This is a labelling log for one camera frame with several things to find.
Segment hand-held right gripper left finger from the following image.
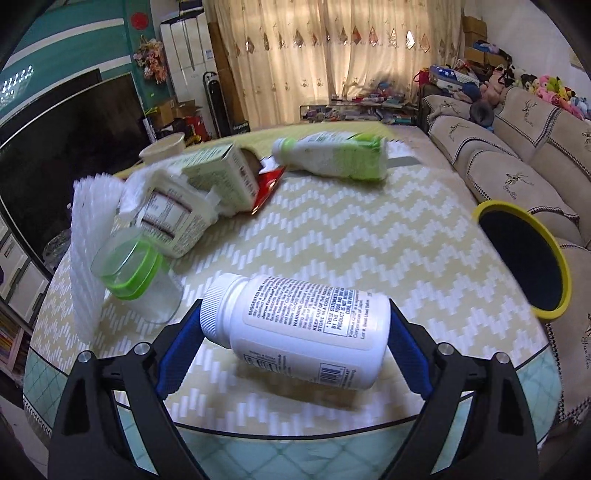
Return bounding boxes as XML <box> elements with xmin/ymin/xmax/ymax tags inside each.
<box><xmin>48</xmin><ymin>298</ymin><xmax>208</xmax><ymax>480</ymax></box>

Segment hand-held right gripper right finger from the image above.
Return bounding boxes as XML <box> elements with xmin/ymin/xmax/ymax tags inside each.
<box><xmin>379</xmin><ymin>298</ymin><xmax>541</xmax><ymax>480</ymax></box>

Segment white pill bottle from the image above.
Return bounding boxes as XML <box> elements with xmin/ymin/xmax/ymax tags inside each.
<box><xmin>200</xmin><ymin>273</ymin><xmax>393</xmax><ymax>391</ymax></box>

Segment yellow rimmed trash bin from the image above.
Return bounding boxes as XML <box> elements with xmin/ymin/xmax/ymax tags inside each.
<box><xmin>472</xmin><ymin>200</ymin><xmax>572</xmax><ymax>322</ymax></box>

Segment green white carton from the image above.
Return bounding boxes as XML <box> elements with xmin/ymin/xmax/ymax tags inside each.
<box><xmin>181</xmin><ymin>143</ymin><xmax>262</xmax><ymax>217</ymax></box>

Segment clear jar with green lid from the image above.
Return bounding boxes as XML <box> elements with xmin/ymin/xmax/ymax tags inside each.
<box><xmin>91</xmin><ymin>228</ymin><xmax>184</xmax><ymax>324</ymax></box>

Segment white foam sheet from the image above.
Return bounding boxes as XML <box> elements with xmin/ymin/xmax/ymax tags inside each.
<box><xmin>70</xmin><ymin>173</ymin><xmax>127</xmax><ymax>341</ymax></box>

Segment yellow zigzag tablecloth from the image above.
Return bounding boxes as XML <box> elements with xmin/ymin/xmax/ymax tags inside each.
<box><xmin>23</xmin><ymin>121</ymin><xmax>566</xmax><ymax>444</ymax></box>

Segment red wrapper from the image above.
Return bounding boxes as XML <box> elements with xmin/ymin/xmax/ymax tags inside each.
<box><xmin>250</xmin><ymin>157</ymin><xmax>288</xmax><ymax>215</ymax></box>

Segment white green drink bottle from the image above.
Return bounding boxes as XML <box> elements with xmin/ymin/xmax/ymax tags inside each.
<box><xmin>271</xmin><ymin>131</ymin><xmax>387</xmax><ymax>182</ymax></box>

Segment beige paper cup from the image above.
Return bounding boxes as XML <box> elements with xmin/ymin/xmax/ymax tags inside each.
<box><xmin>139</xmin><ymin>133</ymin><xmax>186</xmax><ymax>167</ymax></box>

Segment beige sofa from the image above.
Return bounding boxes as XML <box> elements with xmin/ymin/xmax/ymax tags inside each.
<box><xmin>422</xmin><ymin>85</ymin><xmax>591</xmax><ymax>425</ymax></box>

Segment open cardboard boxes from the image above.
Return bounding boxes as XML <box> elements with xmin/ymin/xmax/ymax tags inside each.
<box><xmin>157</xmin><ymin>99</ymin><xmax>204</xmax><ymax>130</ymax></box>

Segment black television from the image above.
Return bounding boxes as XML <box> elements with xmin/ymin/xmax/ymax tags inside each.
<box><xmin>0</xmin><ymin>71</ymin><xmax>151</xmax><ymax>259</ymax></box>

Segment low glass table with clutter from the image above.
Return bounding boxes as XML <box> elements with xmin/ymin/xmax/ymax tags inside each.
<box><xmin>299</xmin><ymin>95</ymin><xmax>419</xmax><ymax>125</ymax></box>

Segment black round cushion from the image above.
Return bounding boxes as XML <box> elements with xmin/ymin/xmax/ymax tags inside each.
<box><xmin>470</xmin><ymin>100</ymin><xmax>495</xmax><ymax>130</ymax></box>

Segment black tower fan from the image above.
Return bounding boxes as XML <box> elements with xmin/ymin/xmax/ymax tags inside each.
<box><xmin>203</xmin><ymin>71</ymin><xmax>232</xmax><ymax>137</ymax></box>

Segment blue star print bag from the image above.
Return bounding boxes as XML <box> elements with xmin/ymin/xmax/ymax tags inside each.
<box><xmin>429</xmin><ymin>65</ymin><xmax>481</xmax><ymax>90</ymax></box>

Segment artificial flower bunch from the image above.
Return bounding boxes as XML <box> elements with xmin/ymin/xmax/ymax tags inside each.
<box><xmin>133</xmin><ymin>38</ymin><xmax>167</xmax><ymax>85</ymax></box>

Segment pile of plush toys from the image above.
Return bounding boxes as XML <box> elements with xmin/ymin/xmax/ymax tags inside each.
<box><xmin>480</xmin><ymin>65</ymin><xmax>591</xmax><ymax>121</ymax></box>

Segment cream patterned curtain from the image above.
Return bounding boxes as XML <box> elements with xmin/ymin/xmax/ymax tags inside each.
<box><xmin>203</xmin><ymin>0</ymin><xmax>467</xmax><ymax>127</ymax></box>

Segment stack of cardboard boxes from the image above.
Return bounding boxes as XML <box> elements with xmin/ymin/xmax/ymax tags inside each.
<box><xmin>462</xmin><ymin>16</ymin><xmax>513</xmax><ymax>70</ymax></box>

